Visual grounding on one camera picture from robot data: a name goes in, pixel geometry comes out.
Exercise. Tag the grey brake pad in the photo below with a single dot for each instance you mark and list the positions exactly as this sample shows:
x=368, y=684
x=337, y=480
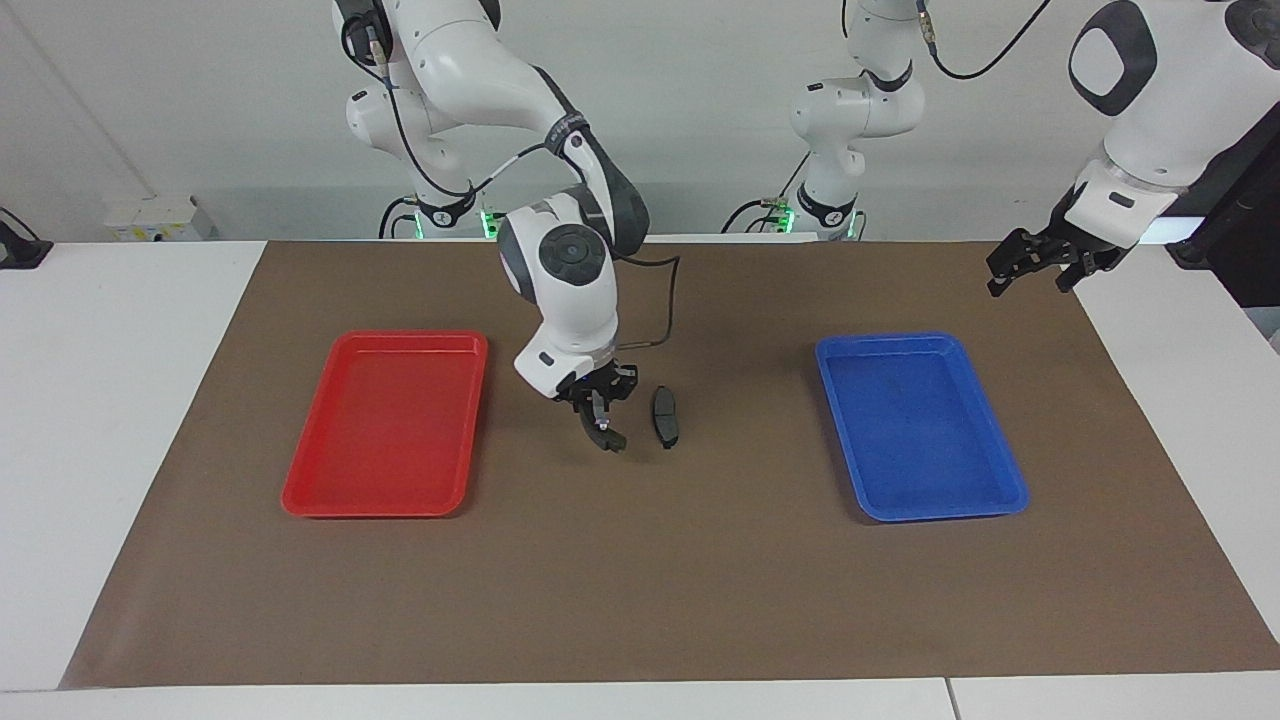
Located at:
x=667, y=420

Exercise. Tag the blue plastic tray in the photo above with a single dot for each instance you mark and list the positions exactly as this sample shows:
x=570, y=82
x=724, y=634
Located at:
x=920, y=430

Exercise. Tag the brown table mat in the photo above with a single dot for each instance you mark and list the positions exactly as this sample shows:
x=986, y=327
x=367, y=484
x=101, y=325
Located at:
x=640, y=560

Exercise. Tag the red plastic tray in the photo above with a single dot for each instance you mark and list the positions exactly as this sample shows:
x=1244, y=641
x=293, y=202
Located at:
x=385, y=430

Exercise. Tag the black monitor panel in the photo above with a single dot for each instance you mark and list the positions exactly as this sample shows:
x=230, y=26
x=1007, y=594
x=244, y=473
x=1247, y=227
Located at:
x=1245, y=240

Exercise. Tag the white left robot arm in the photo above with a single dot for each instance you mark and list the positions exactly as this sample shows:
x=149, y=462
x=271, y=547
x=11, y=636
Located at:
x=1160, y=110

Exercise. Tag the white wall box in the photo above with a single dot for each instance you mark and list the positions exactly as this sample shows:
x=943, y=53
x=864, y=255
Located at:
x=160, y=218

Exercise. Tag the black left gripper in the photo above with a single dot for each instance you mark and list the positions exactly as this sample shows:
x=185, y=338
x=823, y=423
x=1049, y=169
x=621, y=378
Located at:
x=1070, y=245

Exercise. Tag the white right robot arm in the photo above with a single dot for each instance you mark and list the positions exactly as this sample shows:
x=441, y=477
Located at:
x=570, y=290

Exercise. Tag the black table clamp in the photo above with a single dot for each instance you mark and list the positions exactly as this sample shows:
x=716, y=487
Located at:
x=20, y=250

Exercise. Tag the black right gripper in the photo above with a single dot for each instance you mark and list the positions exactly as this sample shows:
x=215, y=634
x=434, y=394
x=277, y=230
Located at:
x=600, y=385

